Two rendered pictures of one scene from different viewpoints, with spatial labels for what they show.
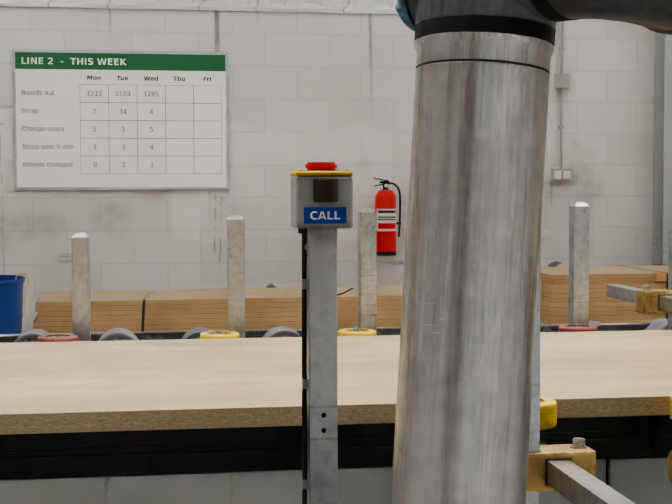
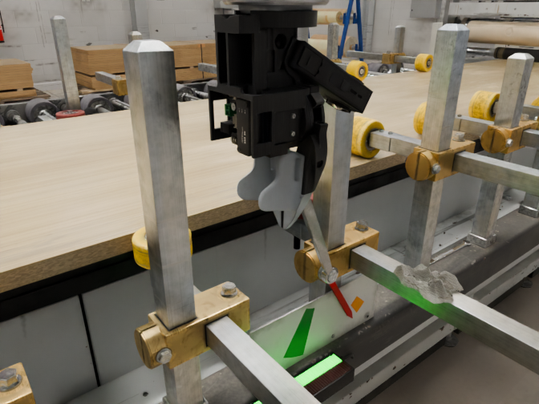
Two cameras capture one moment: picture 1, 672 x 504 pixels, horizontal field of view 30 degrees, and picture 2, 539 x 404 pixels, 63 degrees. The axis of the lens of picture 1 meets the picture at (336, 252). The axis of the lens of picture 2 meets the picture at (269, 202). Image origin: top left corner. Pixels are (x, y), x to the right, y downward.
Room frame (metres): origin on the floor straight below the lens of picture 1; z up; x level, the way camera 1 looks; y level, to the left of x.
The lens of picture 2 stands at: (1.21, -0.37, 1.19)
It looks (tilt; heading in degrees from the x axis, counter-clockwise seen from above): 24 degrees down; 330
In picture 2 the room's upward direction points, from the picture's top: straight up
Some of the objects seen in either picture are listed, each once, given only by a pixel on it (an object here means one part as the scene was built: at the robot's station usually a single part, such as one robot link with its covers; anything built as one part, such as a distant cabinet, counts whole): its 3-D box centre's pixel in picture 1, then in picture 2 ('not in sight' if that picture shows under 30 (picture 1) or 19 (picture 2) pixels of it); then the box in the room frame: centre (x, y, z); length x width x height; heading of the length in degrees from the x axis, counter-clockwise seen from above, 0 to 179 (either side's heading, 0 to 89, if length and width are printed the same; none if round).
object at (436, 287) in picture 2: not in sight; (429, 275); (1.53, -0.79, 0.87); 0.09 x 0.07 x 0.02; 8
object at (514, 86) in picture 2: not in sight; (496, 171); (1.74, -1.23, 0.87); 0.04 x 0.04 x 0.48; 8
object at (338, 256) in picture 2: not in sight; (335, 252); (1.67, -0.76, 0.85); 0.14 x 0.06 x 0.05; 98
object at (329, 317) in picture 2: not in sight; (320, 324); (1.64, -0.71, 0.75); 0.26 x 0.01 x 0.10; 98
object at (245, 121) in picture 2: not in sight; (269, 83); (1.56, -0.57, 1.13); 0.09 x 0.08 x 0.12; 98
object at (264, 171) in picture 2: not in sight; (262, 186); (1.58, -0.58, 1.02); 0.06 x 0.03 x 0.09; 98
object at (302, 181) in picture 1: (321, 201); not in sight; (1.56, 0.02, 1.18); 0.07 x 0.07 x 0.08; 8
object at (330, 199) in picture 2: not in sight; (327, 243); (1.67, -0.73, 0.87); 0.04 x 0.04 x 0.48; 8
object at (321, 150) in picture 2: not in sight; (303, 148); (1.55, -0.60, 1.07); 0.05 x 0.02 x 0.09; 8
